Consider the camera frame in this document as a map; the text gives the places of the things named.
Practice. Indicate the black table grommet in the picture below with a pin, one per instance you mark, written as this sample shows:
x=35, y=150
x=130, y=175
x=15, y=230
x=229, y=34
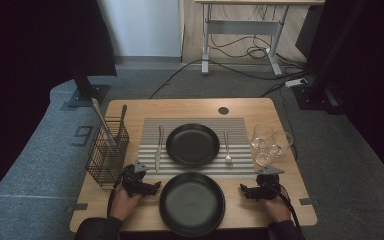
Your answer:
x=223, y=110

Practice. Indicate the white framed desk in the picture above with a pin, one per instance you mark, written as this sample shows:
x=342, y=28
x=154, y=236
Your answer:
x=243, y=26

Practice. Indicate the dark curtain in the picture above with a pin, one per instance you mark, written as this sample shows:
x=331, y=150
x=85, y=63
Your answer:
x=30, y=66
x=380, y=83

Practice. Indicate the grey tape strip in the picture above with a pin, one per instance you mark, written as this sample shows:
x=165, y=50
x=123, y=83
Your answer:
x=308, y=201
x=78, y=207

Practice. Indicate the person's right hand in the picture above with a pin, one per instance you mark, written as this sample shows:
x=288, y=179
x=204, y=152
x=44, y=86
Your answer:
x=278, y=210

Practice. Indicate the black metal stand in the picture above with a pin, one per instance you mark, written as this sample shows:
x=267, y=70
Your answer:
x=85, y=88
x=323, y=83

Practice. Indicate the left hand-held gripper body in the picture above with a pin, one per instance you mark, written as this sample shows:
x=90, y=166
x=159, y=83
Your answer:
x=134, y=181

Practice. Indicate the clear drinking glass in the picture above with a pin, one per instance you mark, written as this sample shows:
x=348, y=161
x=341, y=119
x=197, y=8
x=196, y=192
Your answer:
x=264, y=159
x=282, y=144
x=261, y=136

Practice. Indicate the dark tape floor marker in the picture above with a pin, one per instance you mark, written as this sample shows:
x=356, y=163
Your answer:
x=80, y=136

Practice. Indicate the silver fork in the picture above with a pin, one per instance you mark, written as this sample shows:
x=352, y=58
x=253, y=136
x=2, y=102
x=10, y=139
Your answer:
x=227, y=143

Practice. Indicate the striped woven placemat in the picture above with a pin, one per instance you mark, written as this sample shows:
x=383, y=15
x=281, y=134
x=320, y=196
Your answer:
x=240, y=146

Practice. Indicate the white power strip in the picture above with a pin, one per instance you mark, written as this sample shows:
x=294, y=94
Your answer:
x=296, y=82

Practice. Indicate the silver serrated knife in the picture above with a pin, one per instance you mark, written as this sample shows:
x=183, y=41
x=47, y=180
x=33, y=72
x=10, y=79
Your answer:
x=158, y=156

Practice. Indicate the black plate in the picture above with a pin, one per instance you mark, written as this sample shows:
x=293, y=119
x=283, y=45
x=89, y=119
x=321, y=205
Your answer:
x=192, y=145
x=191, y=203

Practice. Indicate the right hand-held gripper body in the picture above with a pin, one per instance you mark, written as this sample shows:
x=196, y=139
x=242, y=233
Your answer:
x=269, y=186

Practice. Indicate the person's left hand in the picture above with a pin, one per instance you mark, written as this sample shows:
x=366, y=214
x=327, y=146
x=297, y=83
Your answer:
x=123, y=206

